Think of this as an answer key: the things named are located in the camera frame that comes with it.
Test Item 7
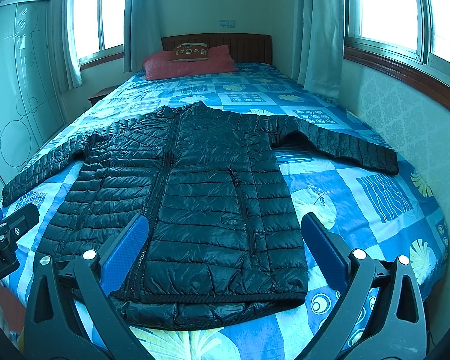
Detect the black quilted down jacket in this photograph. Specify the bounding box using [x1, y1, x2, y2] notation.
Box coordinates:
[2, 102, 398, 330]

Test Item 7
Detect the wall outlet plate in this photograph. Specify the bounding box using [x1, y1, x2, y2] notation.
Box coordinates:
[218, 19, 236, 29]

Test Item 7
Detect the red pillow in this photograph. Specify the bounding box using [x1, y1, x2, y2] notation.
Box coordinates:
[143, 45, 238, 80]

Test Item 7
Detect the pale curtain by wardrobe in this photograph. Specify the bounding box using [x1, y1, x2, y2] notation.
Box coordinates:
[49, 0, 82, 93]

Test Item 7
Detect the wooden bedside table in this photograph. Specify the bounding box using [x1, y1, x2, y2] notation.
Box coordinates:
[88, 85, 118, 107]

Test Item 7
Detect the brown embroidered small cushion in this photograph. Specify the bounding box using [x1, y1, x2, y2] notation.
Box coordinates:
[169, 42, 209, 63]

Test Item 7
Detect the dark wooden headboard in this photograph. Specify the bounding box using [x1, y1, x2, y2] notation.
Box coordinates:
[161, 33, 273, 64]

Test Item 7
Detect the pale curtain left of bed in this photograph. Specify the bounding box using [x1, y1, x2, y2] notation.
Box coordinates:
[123, 0, 162, 72]

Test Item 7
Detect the left window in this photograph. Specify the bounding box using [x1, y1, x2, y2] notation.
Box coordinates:
[73, 0, 125, 66]

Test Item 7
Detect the right window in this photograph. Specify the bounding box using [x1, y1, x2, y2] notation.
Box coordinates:
[346, 0, 450, 86]

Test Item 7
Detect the pale curtain of bed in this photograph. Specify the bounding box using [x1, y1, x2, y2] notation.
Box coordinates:
[292, 0, 345, 99]
[123, 0, 162, 72]

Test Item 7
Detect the pale curtain right of bed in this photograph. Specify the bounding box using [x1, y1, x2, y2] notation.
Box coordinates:
[292, 0, 345, 99]

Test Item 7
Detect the glass sliding wardrobe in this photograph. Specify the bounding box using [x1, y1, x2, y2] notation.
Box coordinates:
[0, 0, 65, 200]

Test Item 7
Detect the window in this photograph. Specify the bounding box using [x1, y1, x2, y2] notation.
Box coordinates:
[346, 0, 450, 86]
[73, 0, 125, 66]

